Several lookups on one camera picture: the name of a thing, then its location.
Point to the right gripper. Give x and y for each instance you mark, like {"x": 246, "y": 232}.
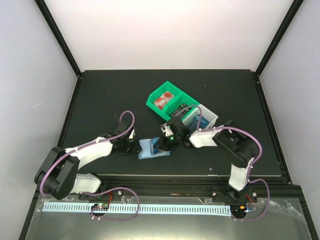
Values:
{"x": 162, "y": 137}

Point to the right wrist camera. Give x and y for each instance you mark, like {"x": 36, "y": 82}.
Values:
{"x": 166, "y": 130}

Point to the right black frame post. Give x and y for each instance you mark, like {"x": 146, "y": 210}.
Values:
{"x": 282, "y": 29}

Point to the black frame post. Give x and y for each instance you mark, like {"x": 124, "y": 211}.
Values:
{"x": 282, "y": 29}
{"x": 48, "y": 17}

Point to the white bin with blue cards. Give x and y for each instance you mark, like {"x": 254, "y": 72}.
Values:
{"x": 204, "y": 112}

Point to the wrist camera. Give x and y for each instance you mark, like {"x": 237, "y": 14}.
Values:
{"x": 132, "y": 134}
{"x": 166, "y": 130}

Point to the small circuit board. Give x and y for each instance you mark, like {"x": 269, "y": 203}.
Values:
{"x": 99, "y": 208}
{"x": 242, "y": 209}

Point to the left small circuit board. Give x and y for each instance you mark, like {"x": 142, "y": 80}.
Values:
{"x": 99, "y": 208}

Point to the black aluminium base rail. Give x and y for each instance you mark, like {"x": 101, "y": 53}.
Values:
{"x": 217, "y": 188}

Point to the red white credit card stack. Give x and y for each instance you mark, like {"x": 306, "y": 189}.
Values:
{"x": 164, "y": 99}

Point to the blue credit card stack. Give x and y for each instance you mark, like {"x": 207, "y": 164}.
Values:
{"x": 195, "y": 123}

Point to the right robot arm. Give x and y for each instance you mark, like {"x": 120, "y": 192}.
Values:
{"x": 241, "y": 148}

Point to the black credit card stack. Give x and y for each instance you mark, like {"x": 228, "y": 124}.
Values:
{"x": 182, "y": 109}

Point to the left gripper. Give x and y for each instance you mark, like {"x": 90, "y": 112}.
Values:
{"x": 135, "y": 150}

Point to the blue card holder wallet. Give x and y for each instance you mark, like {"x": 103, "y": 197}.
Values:
{"x": 148, "y": 149}

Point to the green bin with red cards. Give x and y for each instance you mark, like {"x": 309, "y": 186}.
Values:
{"x": 171, "y": 106}

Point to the white slotted cable duct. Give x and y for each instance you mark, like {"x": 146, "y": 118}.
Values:
{"x": 156, "y": 209}

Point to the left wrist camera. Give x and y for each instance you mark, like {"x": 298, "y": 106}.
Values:
{"x": 132, "y": 134}

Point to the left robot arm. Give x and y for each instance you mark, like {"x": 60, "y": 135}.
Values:
{"x": 58, "y": 175}

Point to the left black frame post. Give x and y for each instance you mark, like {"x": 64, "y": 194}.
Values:
{"x": 48, "y": 17}

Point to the right small circuit board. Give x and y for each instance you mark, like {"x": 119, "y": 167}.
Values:
{"x": 242, "y": 209}

